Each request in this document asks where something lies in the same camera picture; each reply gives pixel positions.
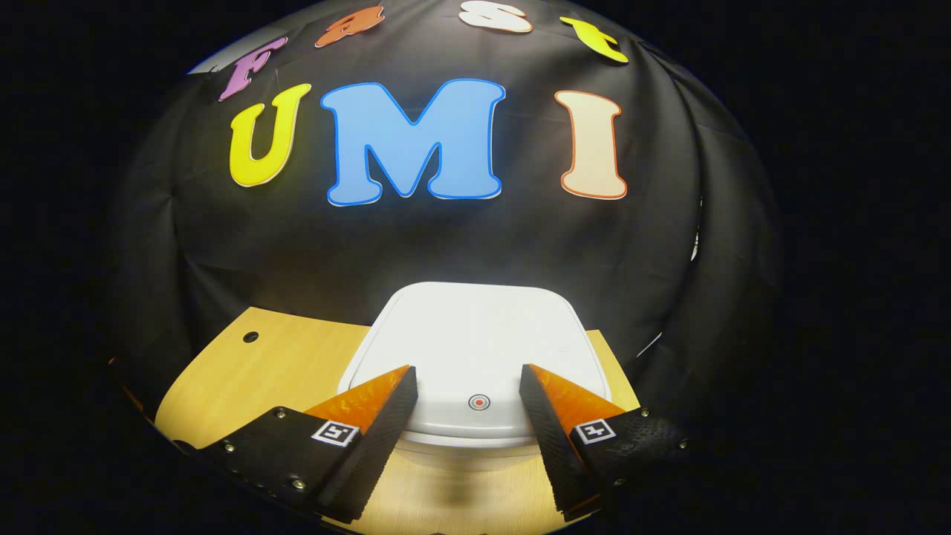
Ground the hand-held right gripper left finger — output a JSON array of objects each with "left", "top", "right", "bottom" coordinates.
[{"left": 195, "top": 364, "right": 419, "bottom": 523}]

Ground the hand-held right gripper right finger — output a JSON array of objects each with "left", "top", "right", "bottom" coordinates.
[{"left": 519, "top": 363, "right": 688, "bottom": 521}]

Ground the black backdrop cloth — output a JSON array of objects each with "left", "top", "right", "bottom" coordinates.
[{"left": 104, "top": 0, "right": 781, "bottom": 417}]

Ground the wooden desktop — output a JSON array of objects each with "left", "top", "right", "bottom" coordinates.
[{"left": 155, "top": 306, "right": 641, "bottom": 535}]

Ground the white desktop garbage bin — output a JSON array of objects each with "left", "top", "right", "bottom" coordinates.
[{"left": 337, "top": 281, "right": 614, "bottom": 473}]

